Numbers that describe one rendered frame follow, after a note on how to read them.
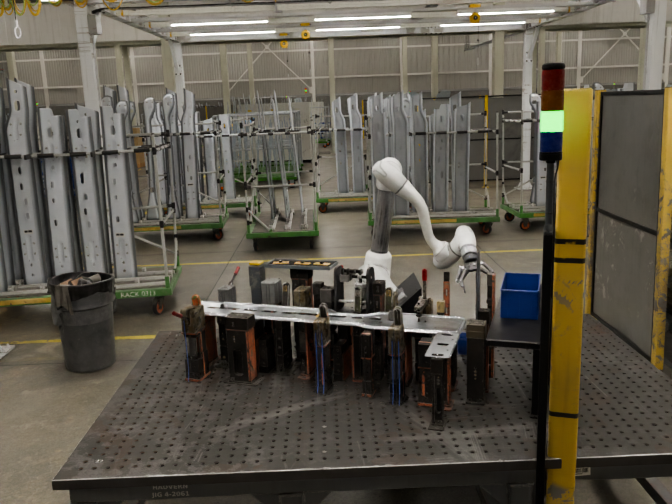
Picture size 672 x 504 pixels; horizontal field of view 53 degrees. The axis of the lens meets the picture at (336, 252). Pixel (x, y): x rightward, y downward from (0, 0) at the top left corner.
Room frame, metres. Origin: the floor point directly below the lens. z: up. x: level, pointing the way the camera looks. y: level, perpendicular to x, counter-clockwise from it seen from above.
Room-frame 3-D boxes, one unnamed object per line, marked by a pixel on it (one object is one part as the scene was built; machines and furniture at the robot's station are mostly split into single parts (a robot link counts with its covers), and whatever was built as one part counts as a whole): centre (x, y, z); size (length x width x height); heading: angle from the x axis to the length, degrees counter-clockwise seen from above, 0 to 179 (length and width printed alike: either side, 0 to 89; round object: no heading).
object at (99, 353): (5.09, 2.00, 0.36); 0.54 x 0.50 x 0.73; 1
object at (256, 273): (3.53, 0.43, 0.92); 0.08 x 0.08 x 0.44; 71
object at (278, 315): (3.06, 0.10, 1.00); 1.38 x 0.22 x 0.02; 71
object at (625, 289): (4.89, -2.15, 1.00); 1.34 x 0.14 x 2.00; 1
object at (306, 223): (9.95, 0.74, 0.88); 1.91 x 1.00 x 1.76; 2
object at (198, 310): (3.07, 0.69, 0.88); 0.15 x 0.11 x 0.36; 161
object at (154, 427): (3.00, -0.22, 0.68); 2.56 x 1.61 x 0.04; 91
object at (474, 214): (10.08, -1.45, 0.88); 1.91 x 1.00 x 1.76; 88
